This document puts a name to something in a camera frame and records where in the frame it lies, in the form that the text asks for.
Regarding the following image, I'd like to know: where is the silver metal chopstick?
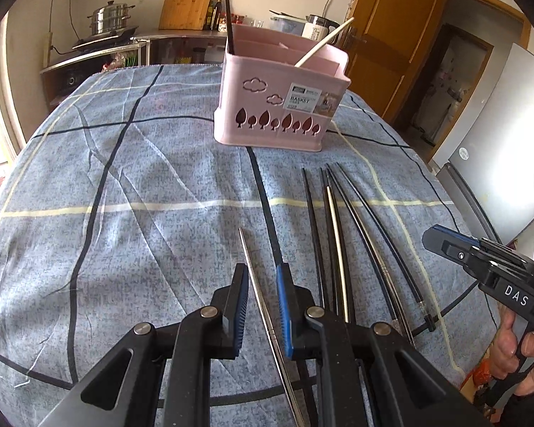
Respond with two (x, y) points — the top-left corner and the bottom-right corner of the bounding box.
(239, 227), (305, 427)

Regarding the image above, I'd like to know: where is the cream chopstick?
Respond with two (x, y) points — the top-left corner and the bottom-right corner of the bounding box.
(294, 17), (356, 68)
(326, 186), (350, 325)

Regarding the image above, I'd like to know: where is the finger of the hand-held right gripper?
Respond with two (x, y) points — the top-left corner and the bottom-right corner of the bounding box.
(442, 240), (534, 285)
(422, 226), (530, 264)

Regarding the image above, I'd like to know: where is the white electric kettle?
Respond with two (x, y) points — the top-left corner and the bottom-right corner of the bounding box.
(303, 14), (341, 42)

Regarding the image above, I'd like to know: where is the black induction cooker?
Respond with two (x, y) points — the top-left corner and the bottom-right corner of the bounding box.
(72, 24), (140, 51)

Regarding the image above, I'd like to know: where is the pink plastic utensil basket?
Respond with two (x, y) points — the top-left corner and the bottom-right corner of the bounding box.
(214, 24), (351, 152)

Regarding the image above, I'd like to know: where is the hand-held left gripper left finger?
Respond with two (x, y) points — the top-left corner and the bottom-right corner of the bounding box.
(38, 263), (250, 427)

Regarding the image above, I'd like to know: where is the steel steamer pot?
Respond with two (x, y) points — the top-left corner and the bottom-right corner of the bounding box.
(87, 1), (136, 36)

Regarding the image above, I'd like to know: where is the wooden cutting board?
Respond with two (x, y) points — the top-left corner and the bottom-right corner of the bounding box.
(159, 0), (218, 31)

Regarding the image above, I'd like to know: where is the stainless steel kitchen counter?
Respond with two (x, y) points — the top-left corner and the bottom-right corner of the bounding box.
(40, 27), (277, 112)

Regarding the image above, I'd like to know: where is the brown wooden door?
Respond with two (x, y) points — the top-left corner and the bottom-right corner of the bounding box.
(338, 0), (450, 121)

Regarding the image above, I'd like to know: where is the metal door handle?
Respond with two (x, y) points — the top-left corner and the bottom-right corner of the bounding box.
(345, 27), (368, 49)

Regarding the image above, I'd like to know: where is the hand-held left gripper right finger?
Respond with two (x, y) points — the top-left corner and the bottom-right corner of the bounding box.
(276, 263), (492, 427)

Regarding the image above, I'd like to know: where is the clear plastic container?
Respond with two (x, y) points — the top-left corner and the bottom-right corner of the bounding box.
(269, 11), (310, 36)

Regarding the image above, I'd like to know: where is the person's right hand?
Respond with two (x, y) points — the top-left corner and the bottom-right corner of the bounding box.
(489, 310), (534, 399)

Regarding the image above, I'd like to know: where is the orange object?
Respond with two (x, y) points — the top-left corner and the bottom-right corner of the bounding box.
(472, 359), (496, 387)

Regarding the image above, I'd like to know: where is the white plastic jug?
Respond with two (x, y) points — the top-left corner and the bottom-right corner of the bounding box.
(203, 43), (226, 64)

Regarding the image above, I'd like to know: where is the reddish plastic bag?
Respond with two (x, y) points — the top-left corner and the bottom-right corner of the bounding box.
(101, 51), (137, 72)

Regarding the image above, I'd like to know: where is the blue plaid tablecloth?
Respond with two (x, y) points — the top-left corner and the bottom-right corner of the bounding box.
(0, 63), (501, 427)

